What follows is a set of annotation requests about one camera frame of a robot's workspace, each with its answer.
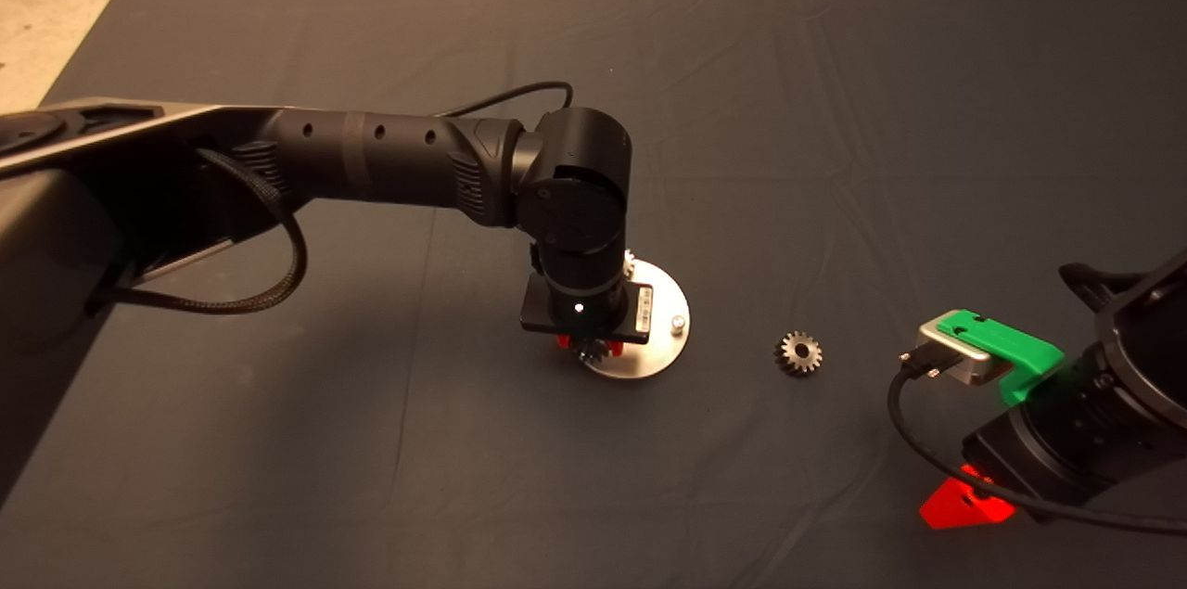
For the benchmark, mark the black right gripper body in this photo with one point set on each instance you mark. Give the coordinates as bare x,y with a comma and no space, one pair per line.
1048,450

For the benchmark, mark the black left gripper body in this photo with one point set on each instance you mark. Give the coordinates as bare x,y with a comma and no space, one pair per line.
556,311

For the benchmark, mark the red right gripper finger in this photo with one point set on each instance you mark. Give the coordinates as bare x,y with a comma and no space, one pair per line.
960,510

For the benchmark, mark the steel planetary gear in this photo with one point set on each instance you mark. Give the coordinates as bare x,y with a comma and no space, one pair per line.
788,355
590,352
630,264

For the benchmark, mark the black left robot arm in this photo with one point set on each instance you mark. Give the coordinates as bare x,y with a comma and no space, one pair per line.
371,153

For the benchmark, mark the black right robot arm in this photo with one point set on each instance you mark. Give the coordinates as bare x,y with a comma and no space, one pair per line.
1159,357

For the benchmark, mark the round metal carrier plate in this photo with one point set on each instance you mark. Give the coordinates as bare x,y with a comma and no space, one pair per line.
668,348

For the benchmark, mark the dark grey table cloth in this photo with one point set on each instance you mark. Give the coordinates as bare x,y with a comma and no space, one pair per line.
788,107

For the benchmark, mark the green right camera mount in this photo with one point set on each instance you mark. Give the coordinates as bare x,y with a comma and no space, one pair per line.
1011,346

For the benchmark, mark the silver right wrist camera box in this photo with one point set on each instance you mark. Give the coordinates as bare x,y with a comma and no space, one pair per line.
969,368

